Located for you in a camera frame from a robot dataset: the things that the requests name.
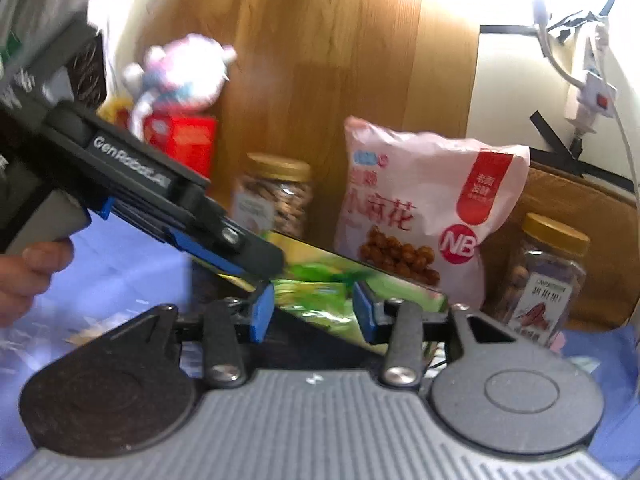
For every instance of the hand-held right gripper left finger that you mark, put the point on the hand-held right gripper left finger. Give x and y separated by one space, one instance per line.
262 310

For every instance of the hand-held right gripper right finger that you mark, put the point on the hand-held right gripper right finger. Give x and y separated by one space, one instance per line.
364 310

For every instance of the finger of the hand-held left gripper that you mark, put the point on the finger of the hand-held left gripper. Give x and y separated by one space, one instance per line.
250 255

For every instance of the green snack packet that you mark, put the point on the green snack packet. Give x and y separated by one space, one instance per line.
315 300

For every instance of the shiny metal tin box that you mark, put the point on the shiny metal tin box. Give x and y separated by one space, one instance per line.
300 352

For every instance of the person's left hand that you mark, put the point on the person's left hand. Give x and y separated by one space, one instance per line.
30 270

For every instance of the yellow object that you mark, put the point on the yellow object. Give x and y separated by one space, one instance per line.
117 110

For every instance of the nut jar white label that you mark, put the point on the nut jar white label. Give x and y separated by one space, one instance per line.
280 200

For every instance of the dark blurred object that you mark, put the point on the dark blurred object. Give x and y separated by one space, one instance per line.
85 70

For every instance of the red box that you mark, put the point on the red box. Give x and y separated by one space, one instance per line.
190 140

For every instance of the pink white plush toy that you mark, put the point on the pink white plush toy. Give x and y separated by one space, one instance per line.
185 75

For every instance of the blue cloth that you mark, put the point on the blue cloth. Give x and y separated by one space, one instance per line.
125 280

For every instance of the pink snack bag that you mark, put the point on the pink snack bag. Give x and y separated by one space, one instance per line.
400 170

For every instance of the pale snack packet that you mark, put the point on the pale snack packet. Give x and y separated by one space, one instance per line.
100 330

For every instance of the nut jar dark label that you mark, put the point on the nut jar dark label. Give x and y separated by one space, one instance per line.
545 285

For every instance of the wooden board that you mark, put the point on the wooden board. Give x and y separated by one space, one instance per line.
325 60

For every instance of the short black tape strip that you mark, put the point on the short black tape strip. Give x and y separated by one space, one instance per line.
550 132

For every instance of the long black tape strip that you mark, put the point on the long black tape strip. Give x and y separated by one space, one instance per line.
595 172

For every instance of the white power strip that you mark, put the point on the white power strip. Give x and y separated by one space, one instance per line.
592 95

